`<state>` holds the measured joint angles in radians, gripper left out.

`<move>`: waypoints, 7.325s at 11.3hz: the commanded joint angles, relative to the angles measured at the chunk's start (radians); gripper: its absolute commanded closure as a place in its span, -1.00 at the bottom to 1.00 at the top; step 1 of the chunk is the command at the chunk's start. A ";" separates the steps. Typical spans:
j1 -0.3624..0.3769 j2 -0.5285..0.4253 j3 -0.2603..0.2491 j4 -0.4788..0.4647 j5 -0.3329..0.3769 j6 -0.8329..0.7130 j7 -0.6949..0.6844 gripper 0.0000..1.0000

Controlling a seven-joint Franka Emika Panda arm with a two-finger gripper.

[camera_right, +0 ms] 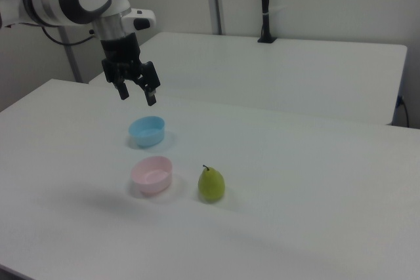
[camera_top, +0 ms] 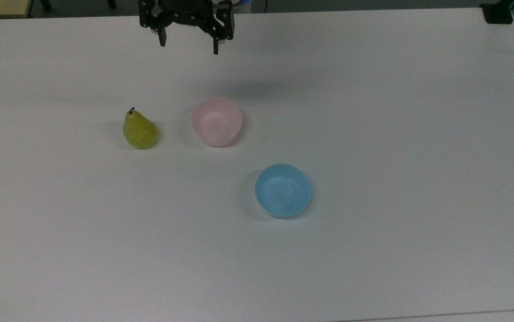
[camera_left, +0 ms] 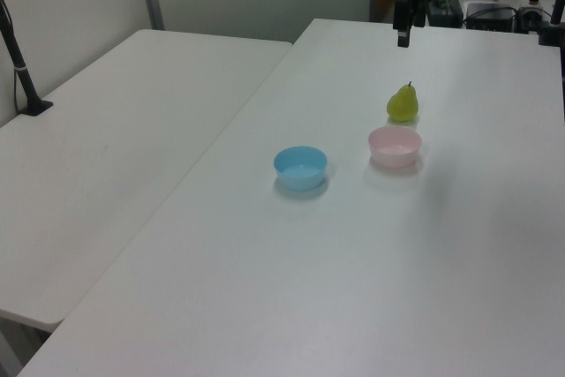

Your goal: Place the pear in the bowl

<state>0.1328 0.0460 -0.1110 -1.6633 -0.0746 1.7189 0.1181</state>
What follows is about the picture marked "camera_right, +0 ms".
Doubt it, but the black camera stand pole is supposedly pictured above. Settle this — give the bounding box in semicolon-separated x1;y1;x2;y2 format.
257;0;278;44

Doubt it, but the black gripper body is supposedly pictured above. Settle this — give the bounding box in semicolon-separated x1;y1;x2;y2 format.
99;32;161;90

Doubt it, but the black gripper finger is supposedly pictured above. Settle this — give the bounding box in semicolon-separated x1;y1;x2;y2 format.
143;86;158;108
117;80;130;101

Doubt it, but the light blue plastic bowl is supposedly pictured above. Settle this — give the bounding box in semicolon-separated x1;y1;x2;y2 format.
128;115;166;148

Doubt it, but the black power cable blue plug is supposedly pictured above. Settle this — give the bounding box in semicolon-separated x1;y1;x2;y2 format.
396;95;411;127

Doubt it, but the pink plastic bowl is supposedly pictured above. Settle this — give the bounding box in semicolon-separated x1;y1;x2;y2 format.
131;156;173;195

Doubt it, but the grey wall frame post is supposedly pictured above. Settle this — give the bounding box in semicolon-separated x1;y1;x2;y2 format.
57;26;83;83

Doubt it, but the white side table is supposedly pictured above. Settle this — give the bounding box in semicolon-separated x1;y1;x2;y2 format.
87;31;408;127

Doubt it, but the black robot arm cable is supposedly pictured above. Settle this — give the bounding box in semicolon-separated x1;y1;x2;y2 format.
40;25;96;47

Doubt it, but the green pear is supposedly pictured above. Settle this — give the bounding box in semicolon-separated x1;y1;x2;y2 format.
197;164;226;204

